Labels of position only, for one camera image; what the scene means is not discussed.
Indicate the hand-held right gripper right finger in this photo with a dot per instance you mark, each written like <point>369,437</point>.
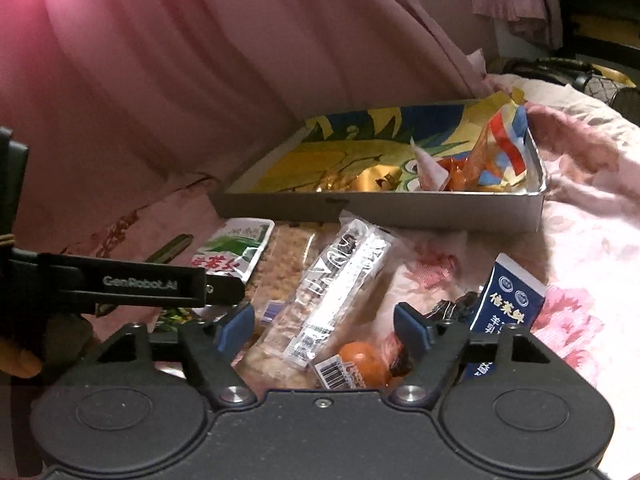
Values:
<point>410,327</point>

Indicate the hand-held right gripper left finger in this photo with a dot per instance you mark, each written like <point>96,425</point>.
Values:
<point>235,327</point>

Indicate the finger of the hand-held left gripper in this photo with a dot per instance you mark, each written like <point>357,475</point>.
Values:
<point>225,291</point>

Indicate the green white snack packet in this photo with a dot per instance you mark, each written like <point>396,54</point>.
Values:
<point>235,245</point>

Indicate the dark dried fruit packet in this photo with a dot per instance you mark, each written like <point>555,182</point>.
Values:
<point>460,305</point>

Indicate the orange round snack with barcode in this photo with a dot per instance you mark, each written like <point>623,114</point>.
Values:
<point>362,360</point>

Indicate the clear rice crisp packet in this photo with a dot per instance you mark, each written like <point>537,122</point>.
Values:
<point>282,265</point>

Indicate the black white printed clear packet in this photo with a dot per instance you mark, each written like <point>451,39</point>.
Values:
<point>335,285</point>

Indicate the dark blue sachet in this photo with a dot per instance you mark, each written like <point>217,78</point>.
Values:
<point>510,305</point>

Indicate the cardboard tray box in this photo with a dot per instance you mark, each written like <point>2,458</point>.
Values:
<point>350,210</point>

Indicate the person's left hand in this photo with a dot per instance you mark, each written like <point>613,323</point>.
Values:
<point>20,362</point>

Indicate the olive green packet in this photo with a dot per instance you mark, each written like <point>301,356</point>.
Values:
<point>172,249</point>

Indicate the pink white snack packet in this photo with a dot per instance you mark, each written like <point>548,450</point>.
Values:
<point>427,167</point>

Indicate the orange candy wrappers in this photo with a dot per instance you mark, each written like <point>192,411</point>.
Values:
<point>462,172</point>

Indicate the red white blue wrapper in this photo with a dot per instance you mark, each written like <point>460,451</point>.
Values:
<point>505,142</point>

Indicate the pink floral blanket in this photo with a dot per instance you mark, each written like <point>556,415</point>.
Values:
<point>590,220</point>

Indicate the pink curtain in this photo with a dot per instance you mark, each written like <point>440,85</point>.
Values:
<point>175,60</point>

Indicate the black bag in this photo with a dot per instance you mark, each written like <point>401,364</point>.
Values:
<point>540,67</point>

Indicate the yellow bag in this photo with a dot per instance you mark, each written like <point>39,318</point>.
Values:
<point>611,73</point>

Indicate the dark wooden desk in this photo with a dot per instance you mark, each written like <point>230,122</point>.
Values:
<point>600,10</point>

